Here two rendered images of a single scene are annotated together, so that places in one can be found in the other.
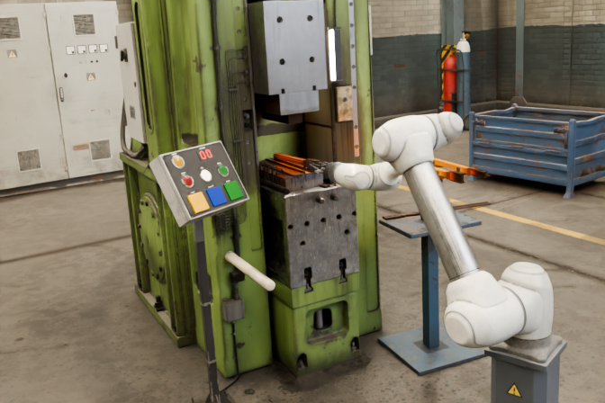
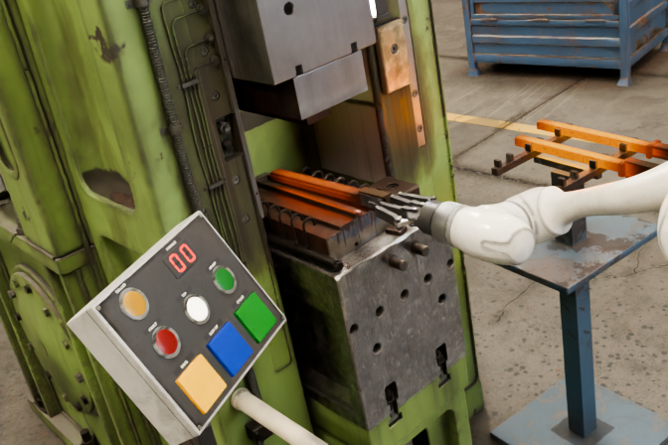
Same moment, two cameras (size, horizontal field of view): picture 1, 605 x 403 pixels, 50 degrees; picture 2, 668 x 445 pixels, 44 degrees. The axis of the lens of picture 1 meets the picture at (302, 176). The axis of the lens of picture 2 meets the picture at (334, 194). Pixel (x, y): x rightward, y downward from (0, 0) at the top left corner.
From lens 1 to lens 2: 128 cm
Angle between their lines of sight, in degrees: 15
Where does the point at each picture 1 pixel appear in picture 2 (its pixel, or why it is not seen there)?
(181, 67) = (52, 39)
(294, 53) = not seen: outside the picture
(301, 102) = (334, 82)
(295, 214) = (359, 302)
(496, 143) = (506, 18)
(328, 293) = (424, 410)
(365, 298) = not seen: hidden behind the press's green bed
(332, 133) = (379, 116)
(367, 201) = not seen: hidden behind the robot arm
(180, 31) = not seen: outside the picture
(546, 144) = (585, 11)
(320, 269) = (409, 378)
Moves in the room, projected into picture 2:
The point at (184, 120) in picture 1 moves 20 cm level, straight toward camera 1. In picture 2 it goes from (81, 144) to (94, 168)
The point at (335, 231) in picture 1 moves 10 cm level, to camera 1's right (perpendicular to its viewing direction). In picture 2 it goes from (424, 305) to (461, 294)
